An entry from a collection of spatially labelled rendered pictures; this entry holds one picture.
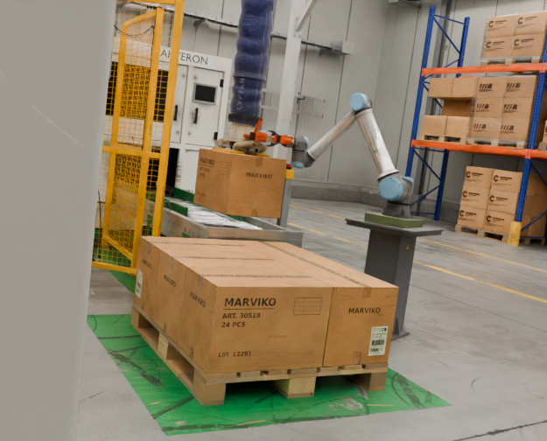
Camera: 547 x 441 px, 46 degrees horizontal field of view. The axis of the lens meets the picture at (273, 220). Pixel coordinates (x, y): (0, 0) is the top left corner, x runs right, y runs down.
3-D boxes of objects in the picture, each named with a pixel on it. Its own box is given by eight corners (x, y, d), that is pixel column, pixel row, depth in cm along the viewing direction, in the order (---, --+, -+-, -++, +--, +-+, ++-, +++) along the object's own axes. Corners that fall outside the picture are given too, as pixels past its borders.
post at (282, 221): (266, 295, 507) (282, 168, 495) (274, 295, 510) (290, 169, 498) (270, 297, 501) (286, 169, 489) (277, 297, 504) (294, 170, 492)
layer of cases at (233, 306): (133, 301, 387) (139, 235, 382) (278, 300, 434) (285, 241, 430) (206, 374, 283) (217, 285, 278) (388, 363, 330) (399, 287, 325)
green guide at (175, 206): (119, 191, 613) (120, 181, 612) (129, 192, 618) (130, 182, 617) (173, 217, 473) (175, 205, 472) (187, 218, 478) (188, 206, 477)
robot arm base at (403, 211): (389, 213, 445) (390, 199, 444) (414, 219, 435) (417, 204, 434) (376, 213, 429) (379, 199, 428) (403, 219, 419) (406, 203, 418)
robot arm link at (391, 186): (411, 195, 417) (370, 91, 428) (404, 195, 402) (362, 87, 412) (389, 204, 424) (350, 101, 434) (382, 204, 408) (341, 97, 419)
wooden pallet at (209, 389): (130, 324, 389) (132, 301, 387) (276, 320, 436) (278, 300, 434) (203, 406, 284) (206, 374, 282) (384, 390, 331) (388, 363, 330)
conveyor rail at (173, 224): (114, 206, 613) (115, 186, 611) (119, 206, 616) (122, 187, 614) (203, 257, 412) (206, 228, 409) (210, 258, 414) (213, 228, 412)
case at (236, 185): (192, 202, 471) (199, 148, 466) (242, 206, 490) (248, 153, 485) (226, 215, 419) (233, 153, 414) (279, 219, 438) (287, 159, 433)
